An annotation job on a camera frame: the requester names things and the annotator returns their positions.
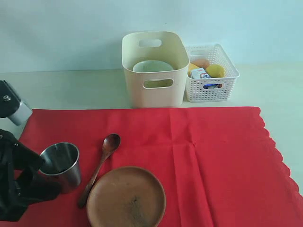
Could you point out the stainless steel cup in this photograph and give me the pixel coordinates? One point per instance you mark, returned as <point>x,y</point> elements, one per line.
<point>61,164</point>

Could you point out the pale green ceramic bowl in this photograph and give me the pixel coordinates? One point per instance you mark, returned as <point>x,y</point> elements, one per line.
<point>154,66</point>

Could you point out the yellow cheese wedge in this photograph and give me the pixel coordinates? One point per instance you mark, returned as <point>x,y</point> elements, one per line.
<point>190,68</point>

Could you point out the yellow lemon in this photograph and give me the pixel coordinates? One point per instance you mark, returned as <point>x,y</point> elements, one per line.
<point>215,71</point>

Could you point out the cream plastic storage bin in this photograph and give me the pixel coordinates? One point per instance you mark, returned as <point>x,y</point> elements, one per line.
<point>155,89</point>

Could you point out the brown egg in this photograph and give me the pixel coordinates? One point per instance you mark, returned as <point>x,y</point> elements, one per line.
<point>201,63</point>

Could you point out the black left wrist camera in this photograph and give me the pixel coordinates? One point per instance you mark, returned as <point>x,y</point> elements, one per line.
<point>12,106</point>

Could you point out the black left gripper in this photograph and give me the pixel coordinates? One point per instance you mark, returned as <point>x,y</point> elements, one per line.
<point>30,187</point>

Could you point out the blue white milk carton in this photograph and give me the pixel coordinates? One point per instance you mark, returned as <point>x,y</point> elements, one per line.
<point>201,73</point>

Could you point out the red table cloth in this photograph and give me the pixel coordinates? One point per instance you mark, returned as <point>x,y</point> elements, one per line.
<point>218,166</point>

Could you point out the brown round plate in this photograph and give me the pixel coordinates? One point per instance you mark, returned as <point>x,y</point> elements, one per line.
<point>128,196</point>

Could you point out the dark wooden spoon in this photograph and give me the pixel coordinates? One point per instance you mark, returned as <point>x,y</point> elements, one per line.
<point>110,144</point>

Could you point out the white perforated plastic basket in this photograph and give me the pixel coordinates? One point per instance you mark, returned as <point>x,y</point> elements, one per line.
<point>212,89</point>

